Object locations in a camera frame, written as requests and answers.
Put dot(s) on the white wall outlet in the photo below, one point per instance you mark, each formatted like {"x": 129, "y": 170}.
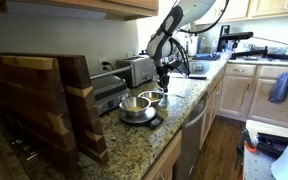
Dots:
{"x": 101, "y": 61}

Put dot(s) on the small stainless steel bowl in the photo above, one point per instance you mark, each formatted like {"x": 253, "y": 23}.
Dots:
{"x": 127, "y": 103}
{"x": 144, "y": 96}

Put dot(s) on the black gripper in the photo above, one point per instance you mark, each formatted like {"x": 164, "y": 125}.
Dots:
{"x": 163, "y": 69}

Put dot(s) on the stainless steel toaster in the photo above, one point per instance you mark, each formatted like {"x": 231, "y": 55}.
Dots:
{"x": 139, "y": 71}

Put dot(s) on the narrow wooden base cabinet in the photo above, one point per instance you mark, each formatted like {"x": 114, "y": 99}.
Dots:
{"x": 210, "y": 110}

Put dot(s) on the stainless steel contact grill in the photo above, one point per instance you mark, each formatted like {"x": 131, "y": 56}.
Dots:
{"x": 109, "y": 88}

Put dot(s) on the grey plastic tub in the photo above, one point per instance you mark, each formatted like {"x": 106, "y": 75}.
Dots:
{"x": 200, "y": 67}

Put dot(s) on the wooden drawer cabinet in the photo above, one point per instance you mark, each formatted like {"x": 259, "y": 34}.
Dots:
{"x": 164, "y": 163}

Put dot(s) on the yellow grain contents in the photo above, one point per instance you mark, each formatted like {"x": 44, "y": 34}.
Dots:
{"x": 154, "y": 98}

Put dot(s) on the large striped wooden cutting board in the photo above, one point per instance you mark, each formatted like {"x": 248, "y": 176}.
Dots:
{"x": 27, "y": 100}

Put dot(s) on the black tools pile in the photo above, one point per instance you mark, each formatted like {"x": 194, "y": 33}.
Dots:
{"x": 272, "y": 143}

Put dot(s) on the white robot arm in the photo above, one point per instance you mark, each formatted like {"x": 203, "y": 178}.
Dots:
{"x": 190, "y": 10}

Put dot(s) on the thin flat dark slab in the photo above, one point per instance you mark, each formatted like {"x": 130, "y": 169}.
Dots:
{"x": 197, "y": 77}

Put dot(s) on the blue hanging cloth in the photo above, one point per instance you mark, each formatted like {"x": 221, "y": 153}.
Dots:
{"x": 280, "y": 88}

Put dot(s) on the black camera on stand arm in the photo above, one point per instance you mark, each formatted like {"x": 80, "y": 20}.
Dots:
{"x": 239, "y": 35}

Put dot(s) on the dark inlaid wooden cutting board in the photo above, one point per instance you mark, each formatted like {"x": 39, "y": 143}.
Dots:
{"x": 80, "y": 116}

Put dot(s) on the stainless steel dishwasher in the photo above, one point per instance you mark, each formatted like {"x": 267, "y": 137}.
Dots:
{"x": 190, "y": 140}

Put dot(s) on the wooden upper cabinet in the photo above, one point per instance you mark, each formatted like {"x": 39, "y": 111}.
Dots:
{"x": 130, "y": 5}

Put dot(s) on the blue folded cloth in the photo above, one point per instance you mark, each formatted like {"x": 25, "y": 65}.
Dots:
{"x": 207, "y": 56}

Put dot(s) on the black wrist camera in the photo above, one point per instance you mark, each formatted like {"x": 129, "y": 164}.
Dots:
{"x": 178, "y": 64}

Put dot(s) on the light wooden base cabinets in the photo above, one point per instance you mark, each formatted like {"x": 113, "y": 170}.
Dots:
{"x": 237, "y": 96}

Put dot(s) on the light wooden wall cabinets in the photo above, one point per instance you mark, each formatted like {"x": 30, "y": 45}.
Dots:
{"x": 267, "y": 8}

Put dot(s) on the black digital kitchen scale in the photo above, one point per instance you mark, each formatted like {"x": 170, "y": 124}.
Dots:
{"x": 154, "y": 122}

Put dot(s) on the black power plug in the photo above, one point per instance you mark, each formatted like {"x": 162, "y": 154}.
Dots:
{"x": 106, "y": 64}

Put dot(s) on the white perforated robot table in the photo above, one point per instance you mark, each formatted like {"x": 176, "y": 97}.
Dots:
{"x": 257, "y": 166}

